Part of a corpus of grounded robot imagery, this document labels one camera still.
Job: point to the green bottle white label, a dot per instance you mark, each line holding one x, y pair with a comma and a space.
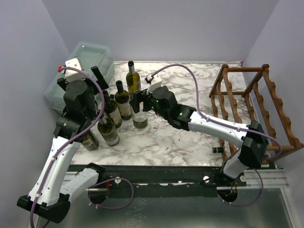
122, 99

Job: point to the front green wine bottle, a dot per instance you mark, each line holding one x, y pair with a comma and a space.
108, 131

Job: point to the clear glass wine bottle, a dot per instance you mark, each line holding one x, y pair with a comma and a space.
140, 119

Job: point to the brown wooden wine rack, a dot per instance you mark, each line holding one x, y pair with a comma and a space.
223, 87

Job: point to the dark green bottle middle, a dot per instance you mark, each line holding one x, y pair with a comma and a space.
111, 109

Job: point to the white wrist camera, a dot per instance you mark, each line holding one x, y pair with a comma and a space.
154, 82
72, 70

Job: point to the leftmost green wine bottle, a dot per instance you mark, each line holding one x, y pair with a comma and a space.
90, 141

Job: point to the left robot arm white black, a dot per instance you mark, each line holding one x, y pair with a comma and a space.
50, 198

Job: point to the green wine bottle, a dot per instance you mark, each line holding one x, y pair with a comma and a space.
90, 141
133, 79
108, 131

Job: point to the rear green wine bottle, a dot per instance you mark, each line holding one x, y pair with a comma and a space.
133, 79

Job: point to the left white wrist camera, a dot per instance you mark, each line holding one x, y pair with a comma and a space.
72, 70

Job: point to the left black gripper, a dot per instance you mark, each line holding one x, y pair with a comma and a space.
102, 84

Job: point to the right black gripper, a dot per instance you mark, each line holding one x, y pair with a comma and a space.
138, 100

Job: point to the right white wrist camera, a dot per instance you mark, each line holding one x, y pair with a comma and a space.
154, 82

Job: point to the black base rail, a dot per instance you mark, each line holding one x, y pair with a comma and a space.
159, 174

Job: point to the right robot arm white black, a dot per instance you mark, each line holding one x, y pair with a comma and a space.
250, 139

